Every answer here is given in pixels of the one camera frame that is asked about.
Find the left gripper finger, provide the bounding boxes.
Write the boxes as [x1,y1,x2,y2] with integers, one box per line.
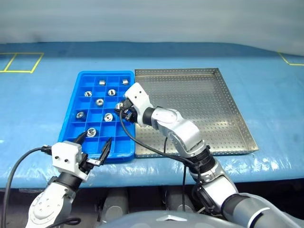
[75,131,88,145]
[99,137,113,164]

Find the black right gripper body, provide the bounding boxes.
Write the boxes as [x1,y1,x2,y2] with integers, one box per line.
[121,99,138,123]

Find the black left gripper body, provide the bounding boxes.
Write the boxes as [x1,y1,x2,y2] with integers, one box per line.
[79,153,105,176]

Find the blue compartment tray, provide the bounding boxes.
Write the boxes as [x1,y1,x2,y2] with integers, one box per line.
[58,70,136,164]

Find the grey rounded cylinder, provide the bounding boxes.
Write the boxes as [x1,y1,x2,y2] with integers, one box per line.
[102,189,129,221]
[166,190,196,212]

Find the perforated metal tray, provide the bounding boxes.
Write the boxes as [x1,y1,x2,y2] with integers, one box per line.
[134,67,259,159]

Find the white foam backdrop sheet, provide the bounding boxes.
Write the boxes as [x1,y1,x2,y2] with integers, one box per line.
[0,0,304,57]

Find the grey robot torso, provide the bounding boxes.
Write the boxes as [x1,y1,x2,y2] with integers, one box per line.
[97,210,245,228]

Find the blue plastic table cover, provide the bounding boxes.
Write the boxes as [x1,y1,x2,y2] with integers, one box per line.
[0,41,304,190]

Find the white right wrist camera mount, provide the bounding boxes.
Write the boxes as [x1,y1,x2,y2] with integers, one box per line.
[124,82,154,126]

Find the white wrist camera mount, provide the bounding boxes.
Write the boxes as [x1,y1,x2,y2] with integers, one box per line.
[124,82,154,126]
[51,140,89,182]

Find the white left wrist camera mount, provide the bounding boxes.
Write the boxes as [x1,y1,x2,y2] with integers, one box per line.
[51,140,89,182]

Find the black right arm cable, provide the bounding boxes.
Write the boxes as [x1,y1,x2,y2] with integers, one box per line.
[119,109,207,214]

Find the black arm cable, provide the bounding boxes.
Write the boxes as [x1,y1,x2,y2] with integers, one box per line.
[3,145,81,228]
[119,109,207,214]

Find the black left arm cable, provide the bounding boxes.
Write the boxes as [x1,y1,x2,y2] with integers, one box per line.
[3,145,81,228]

